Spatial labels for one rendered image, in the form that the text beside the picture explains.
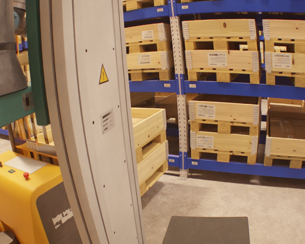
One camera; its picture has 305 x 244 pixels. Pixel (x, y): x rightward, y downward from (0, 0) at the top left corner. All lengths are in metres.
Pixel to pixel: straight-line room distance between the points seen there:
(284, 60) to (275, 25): 0.36
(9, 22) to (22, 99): 0.17
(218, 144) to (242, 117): 0.43
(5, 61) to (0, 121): 0.12
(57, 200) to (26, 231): 0.30
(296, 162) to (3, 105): 2.69
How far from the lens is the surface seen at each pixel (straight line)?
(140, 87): 2.96
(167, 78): 2.78
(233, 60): 2.55
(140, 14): 2.94
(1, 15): 0.50
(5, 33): 0.50
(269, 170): 2.84
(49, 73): 0.50
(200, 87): 2.67
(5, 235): 1.87
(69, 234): 1.67
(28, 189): 1.40
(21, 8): 1.01
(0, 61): 0.48
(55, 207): 1.51
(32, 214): 1.41
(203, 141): 2.81
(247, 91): 2.58
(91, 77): 0.56
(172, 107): 4.22
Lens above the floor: 1.50
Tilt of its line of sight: 17 degrees down
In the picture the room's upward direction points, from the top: 5 degrees counter-clockwise
